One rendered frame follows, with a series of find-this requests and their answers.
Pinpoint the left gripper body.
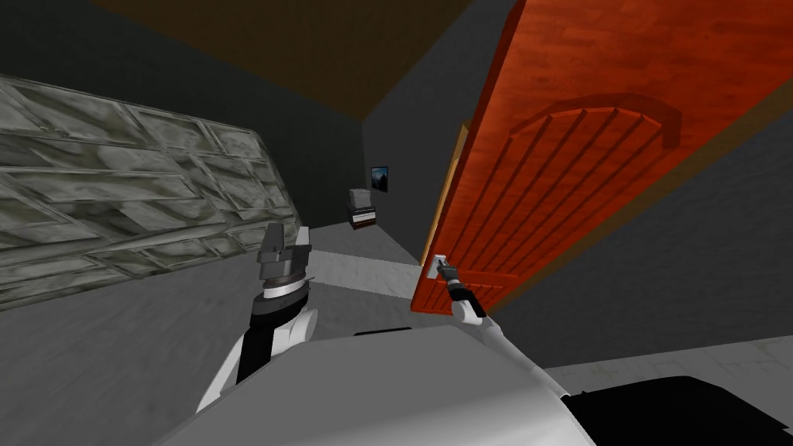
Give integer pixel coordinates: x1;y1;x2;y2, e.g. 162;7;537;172
257;244;311;281

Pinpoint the red wooden door leaf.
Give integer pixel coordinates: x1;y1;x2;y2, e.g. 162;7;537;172
410;0;793;317

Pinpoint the small cabinet with grey box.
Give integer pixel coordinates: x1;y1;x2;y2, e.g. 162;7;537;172
347;188;379;231

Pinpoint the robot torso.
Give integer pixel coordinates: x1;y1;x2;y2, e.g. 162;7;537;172
150;324;597;446

